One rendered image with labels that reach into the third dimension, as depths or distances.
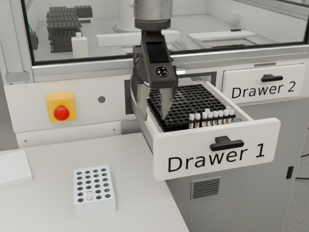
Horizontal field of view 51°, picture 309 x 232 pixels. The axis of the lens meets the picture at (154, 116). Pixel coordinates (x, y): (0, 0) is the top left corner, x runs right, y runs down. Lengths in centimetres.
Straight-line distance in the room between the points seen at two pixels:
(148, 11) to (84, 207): 41
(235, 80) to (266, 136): 33
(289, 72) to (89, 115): 66
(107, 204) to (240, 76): 59
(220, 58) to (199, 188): 49
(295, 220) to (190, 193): 83
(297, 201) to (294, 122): 85
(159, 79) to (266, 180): 90
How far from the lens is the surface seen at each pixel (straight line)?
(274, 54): 112
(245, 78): 107
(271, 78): 107
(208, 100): 89
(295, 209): 200
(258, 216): 149
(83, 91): 94
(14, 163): 91
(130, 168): 85
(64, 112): 88
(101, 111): 97
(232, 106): 88
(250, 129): 73
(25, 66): 92
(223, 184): 128
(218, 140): 68
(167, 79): 57
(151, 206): 74
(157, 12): 61
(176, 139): 66
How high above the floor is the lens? 126
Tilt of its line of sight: 27 degrees down
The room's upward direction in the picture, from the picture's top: straight up
